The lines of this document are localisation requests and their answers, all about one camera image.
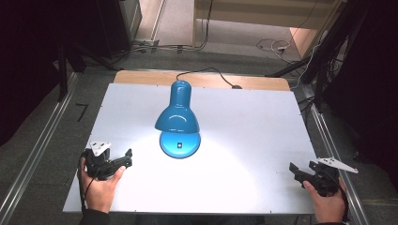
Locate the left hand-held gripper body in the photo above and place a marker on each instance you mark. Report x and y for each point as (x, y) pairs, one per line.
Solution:
(99, 164)

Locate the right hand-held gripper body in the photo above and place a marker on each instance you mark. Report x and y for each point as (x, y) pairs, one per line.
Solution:
(325, 181)

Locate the blue desk lamp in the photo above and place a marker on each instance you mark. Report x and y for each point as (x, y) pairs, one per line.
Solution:
(177, 120)

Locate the person's right hand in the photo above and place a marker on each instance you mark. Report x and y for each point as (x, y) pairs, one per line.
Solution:
(328, 207)

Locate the person's left hand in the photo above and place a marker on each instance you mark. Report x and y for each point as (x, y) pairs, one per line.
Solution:
(100, 193)

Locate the black metal stand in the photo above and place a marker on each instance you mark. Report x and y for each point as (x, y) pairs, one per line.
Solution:
(331, 47)
(64, 75)

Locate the black cabinet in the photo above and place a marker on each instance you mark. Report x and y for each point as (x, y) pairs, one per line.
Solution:
(119, 25)

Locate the light wooden furniture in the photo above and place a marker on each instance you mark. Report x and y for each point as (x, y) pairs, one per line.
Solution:
(266, 12)

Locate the aluminium floor rail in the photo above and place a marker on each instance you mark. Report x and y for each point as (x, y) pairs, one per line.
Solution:
(338, 156)
(34, 156)

